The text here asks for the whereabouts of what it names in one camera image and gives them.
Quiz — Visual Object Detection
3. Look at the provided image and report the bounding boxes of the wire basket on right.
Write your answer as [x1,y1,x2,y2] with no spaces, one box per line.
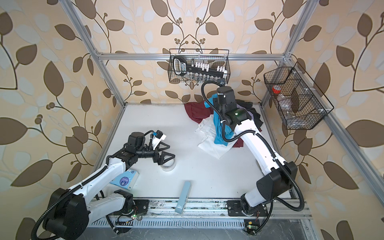
[264,62,334,130]

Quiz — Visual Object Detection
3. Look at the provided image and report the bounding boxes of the turquoise cloth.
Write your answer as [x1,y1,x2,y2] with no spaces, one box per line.
[203,93,235,147]

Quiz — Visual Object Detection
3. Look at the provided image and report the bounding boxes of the dark grey cloth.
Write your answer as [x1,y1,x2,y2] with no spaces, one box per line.
[236,100,264,132]

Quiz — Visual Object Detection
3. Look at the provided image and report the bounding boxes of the light blue plastic bar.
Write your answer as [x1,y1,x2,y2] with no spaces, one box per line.
[175,181,192,214]

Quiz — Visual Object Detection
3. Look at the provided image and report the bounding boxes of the maroon cloth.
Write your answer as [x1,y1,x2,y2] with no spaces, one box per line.
[184,102,244,148]

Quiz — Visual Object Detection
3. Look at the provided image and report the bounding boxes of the black white tool rack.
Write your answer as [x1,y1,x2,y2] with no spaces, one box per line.
[168,55,231,81]

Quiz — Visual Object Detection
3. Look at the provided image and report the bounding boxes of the clear plastic bottle red cap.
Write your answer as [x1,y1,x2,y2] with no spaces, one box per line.
[272,85,296,126]

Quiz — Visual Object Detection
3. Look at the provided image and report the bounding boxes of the wire basket with tools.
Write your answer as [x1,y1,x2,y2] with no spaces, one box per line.
[168,48,231,85]

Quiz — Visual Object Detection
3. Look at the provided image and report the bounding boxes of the aluminium frame post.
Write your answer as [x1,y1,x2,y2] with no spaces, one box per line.
[59,1,126,108]

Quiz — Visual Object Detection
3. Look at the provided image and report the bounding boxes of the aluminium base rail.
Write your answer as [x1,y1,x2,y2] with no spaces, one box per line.
[89,197,313,229]

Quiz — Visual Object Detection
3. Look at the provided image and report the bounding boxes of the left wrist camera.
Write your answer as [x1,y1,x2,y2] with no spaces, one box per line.
[151,130,167,149]

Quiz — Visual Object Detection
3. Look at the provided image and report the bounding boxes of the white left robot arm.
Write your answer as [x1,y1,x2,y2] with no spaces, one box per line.
[31,131,175,240]

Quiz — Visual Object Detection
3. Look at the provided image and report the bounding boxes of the white tape roll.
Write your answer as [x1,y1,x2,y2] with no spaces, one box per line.
[161,159,177,172]

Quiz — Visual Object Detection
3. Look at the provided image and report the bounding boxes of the blue white label card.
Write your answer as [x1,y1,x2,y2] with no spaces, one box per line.
[110,169,140,191]

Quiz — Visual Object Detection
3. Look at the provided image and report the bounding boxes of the white cloth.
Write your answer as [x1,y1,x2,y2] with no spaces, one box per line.
[195,115,235,159]

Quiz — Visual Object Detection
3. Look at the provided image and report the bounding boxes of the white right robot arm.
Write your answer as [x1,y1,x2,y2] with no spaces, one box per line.
[201,85,305,216]

